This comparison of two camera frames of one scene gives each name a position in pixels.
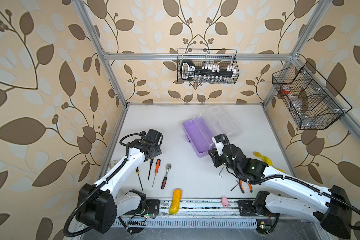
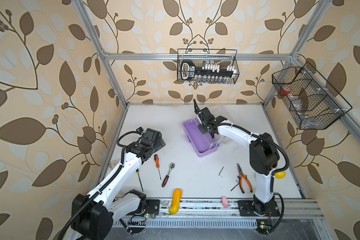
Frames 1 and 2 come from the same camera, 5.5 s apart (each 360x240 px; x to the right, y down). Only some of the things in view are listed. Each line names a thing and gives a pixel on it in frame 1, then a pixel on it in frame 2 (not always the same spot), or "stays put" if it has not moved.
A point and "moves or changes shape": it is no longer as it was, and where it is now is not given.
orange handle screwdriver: (157, 169) moves or changes shape
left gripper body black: (157, 150) stays put
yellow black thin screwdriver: (138, 172) stays put
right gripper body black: (218, 160) to (202, 128)
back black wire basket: (208, 66) stays put
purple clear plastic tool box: (212, 121) stays put
